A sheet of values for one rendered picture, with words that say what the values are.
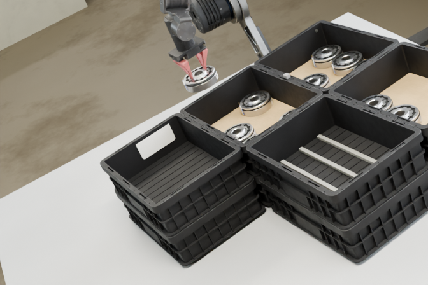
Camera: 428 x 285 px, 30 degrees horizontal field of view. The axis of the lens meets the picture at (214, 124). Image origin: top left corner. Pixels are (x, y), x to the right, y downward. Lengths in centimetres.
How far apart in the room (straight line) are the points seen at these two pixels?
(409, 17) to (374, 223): 282
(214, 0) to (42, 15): 392
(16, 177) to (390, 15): 239
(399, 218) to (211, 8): 149
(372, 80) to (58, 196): 119
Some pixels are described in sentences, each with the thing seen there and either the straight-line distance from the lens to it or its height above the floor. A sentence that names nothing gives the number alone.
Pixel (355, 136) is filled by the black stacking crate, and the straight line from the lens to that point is 226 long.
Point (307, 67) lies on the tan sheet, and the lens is 269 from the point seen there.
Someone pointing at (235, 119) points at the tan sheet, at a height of 83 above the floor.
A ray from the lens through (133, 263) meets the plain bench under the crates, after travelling 238.
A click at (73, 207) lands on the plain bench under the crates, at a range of 279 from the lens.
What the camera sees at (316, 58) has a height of 86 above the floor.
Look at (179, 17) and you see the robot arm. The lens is 226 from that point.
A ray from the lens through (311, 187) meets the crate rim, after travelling 195.
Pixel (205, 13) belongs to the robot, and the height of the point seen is 90.
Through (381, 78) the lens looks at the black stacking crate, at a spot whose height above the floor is 87.
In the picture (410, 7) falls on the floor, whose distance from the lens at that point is 484.
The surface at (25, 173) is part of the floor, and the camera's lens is 483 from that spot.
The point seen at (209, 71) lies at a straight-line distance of 241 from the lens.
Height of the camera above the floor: 204
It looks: 28 degrees down
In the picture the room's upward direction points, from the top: 24 degrees counter-clockwise
